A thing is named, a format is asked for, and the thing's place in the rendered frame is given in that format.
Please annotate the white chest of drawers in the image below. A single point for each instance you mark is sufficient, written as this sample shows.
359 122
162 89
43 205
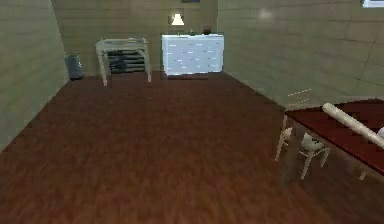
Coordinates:
192 55

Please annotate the white table lamp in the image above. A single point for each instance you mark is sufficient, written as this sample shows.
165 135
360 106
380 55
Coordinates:
177 20

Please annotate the grey waste bin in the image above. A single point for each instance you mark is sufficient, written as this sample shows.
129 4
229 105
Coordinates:
74 66

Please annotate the window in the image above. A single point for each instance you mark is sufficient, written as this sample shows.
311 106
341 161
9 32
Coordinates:
373 3

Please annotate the black shelf rack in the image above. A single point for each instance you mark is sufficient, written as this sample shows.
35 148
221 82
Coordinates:
126 61

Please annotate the pale wooden side table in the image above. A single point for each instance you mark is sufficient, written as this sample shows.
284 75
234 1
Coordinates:
122 43

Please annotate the brown basketball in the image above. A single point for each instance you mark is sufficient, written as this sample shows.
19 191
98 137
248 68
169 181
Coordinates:
206 30

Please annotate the white chair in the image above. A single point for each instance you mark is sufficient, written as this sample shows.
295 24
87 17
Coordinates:
311 146

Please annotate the dark framed picture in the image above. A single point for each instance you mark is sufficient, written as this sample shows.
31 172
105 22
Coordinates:
191 1

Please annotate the dark red wooden table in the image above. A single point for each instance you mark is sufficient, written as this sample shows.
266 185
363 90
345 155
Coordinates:
346 130

